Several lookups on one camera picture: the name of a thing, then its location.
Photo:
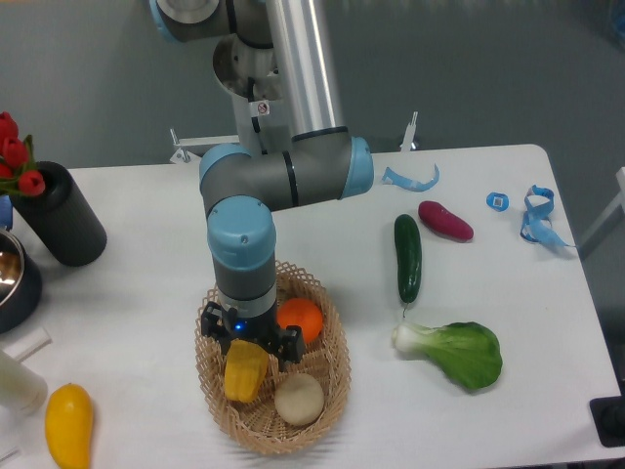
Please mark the green cucumber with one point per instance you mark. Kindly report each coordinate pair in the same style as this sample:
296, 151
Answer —
409, 258

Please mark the green bok choy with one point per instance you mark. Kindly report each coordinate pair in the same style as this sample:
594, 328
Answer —
468, 353

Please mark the yellow bell pepper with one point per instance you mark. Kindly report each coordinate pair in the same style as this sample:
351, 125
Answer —
246, 368

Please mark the purple sweet potato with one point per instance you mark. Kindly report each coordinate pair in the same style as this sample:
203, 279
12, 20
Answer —
442, 222

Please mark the dark metal pot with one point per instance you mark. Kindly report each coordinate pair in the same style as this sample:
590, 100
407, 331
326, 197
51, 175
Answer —
21, 283

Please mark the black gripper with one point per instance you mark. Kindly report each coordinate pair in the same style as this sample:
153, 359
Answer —
225, 325

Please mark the black cylindrical vase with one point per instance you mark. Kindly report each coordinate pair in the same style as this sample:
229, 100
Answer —
63, 218

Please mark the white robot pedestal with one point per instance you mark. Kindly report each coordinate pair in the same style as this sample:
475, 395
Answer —
279, 92

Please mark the white flat block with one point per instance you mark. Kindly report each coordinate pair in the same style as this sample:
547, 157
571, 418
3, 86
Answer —
21, 348

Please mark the blue tangled ribbon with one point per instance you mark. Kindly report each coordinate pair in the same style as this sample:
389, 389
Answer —
536, 224

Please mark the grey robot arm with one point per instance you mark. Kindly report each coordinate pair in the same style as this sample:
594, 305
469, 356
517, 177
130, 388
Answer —
293, 149

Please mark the red tulip flowers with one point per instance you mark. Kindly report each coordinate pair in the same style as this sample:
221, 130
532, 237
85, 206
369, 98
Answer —
20, 175

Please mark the woven wicker basket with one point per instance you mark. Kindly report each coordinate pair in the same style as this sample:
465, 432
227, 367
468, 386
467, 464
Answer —
257, 426

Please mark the black device at edge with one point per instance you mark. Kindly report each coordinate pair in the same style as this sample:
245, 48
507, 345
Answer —
608, 416

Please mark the white plastic bottle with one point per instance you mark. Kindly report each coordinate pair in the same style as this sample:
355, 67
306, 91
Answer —
22, 390

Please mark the orange fruit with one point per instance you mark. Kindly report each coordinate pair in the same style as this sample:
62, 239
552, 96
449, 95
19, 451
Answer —
304, 313

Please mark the yellow squash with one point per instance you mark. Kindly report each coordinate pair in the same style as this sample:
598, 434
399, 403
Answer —
68, 422

